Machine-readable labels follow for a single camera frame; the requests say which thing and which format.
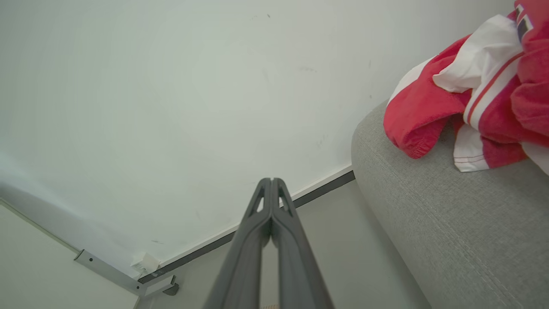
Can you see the red and white garment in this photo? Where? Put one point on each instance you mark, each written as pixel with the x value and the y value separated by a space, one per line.
pixel 416 116

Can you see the grey metal frame foot bar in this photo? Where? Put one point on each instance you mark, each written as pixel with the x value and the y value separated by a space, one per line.
pixel 156 288

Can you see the grey fabric sofa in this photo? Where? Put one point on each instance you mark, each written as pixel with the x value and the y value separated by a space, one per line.
pixel 450 223

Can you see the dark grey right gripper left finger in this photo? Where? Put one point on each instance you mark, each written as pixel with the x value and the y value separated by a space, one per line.
pixel 240 262

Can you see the beige partition panel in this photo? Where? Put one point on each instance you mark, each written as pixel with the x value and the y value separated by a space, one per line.
pixel 43 274

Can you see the white wall outlet box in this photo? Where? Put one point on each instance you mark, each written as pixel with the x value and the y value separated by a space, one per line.
pixel 146 262

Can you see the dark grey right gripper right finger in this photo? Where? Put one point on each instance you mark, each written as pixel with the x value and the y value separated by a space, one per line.
pixel 298 262

